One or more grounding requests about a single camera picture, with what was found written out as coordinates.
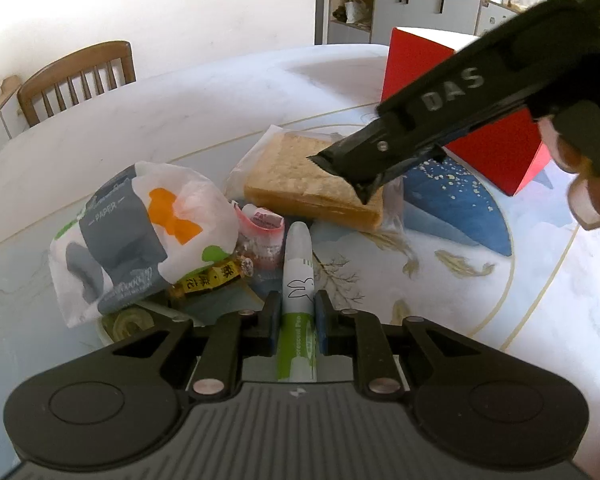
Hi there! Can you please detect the tan cracker pack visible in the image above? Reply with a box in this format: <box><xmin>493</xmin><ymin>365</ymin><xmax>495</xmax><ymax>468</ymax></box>
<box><xmin>244</xmin><ymin>131</ymin><xmax>384</xmax><ymax>231</ymax></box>

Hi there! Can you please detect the brown wooden chair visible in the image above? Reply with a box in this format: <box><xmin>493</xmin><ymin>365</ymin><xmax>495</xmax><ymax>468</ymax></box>
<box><xmin>17</xmin><ymin>40</ymin><xmax>136</xmax><ymax>127</ymax></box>

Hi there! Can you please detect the green white marker pen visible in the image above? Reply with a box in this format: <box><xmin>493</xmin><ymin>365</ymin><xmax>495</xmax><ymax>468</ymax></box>
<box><xmin>276</xmin><ymin>221</ymin><xmax>317</xmax><ymax>384</ymax></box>

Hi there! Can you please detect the white tote bag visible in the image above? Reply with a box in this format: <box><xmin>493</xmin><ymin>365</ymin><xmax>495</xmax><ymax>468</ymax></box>
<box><xmin>344</xmin><ymin>0</ymin><xmax>370</xmax><ymax>24</ymax></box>

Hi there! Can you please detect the pink small packet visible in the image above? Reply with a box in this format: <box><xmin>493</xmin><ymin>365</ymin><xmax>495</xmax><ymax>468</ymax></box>
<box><xmin>232</xmin><ymin>202</ymin><xmax>285</xmax><ymax>271</ymax></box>

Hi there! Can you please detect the patterned tissue paper pack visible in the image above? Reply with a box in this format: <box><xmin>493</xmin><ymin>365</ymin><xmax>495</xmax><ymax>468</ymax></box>
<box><xmin>48</xmin><ymin>162</ymin><xmax>238</xmax><ymax>327</ymax></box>

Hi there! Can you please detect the white cabinet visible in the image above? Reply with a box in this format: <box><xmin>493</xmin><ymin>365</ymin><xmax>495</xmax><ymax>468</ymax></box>
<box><xmin>315</xmin><ymin>0</ymin><xmax>566</xmax><ymax>47</ymax></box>

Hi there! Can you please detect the red cardboard box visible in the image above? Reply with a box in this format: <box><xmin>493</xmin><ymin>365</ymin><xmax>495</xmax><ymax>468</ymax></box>
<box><xmin>380</xmin><ymin>26</ymin><xmax>554</xmax><ymax>198</ymax></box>

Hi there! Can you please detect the person right hand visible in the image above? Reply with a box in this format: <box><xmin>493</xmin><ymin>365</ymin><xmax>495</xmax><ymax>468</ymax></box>
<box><xmin>539</xmin><ymin>117</ymin><xmax>600</xmax><ymax>231</ymax></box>

